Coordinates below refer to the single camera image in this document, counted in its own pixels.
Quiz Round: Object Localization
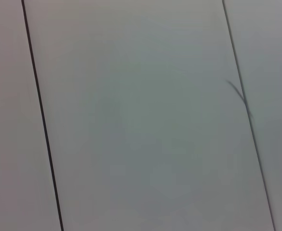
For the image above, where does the thin dark loose strand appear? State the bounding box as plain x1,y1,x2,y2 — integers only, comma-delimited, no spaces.
225,80,247,103

